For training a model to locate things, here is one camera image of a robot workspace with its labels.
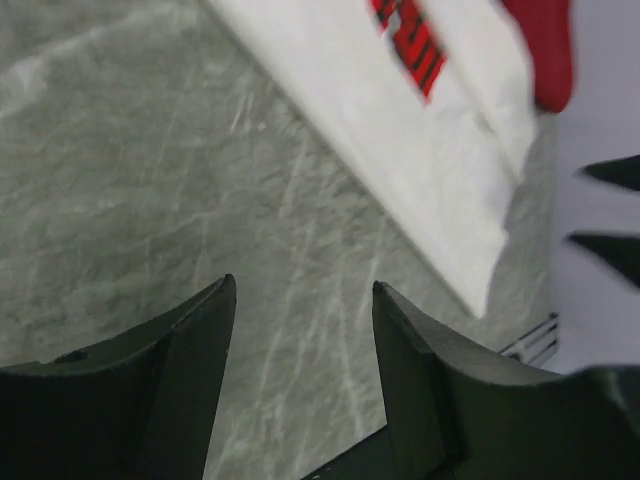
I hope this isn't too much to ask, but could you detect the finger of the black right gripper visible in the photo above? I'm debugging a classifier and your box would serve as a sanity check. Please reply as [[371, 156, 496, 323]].
[[579, 155, 640, 191], [567, 232, 639, 289]]

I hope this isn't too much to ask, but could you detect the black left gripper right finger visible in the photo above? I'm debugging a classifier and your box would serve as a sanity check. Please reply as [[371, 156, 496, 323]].
[[372, 282, 639, 479]]

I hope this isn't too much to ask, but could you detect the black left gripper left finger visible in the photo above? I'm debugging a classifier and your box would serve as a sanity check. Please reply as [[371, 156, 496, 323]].
[[1, 275, 236, 479]]

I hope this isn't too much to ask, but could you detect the white t shirt red print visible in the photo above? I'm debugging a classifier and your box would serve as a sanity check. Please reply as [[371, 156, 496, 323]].
[[211, 1, 537, 318]]

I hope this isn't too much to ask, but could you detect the aluminium frame rail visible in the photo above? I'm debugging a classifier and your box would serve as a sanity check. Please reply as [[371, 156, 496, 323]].
[[500, 312, 559, 368]]

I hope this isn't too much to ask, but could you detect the folded red t shirt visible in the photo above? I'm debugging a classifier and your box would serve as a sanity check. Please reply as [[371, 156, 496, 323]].
[[503, 0, 574, 114]]

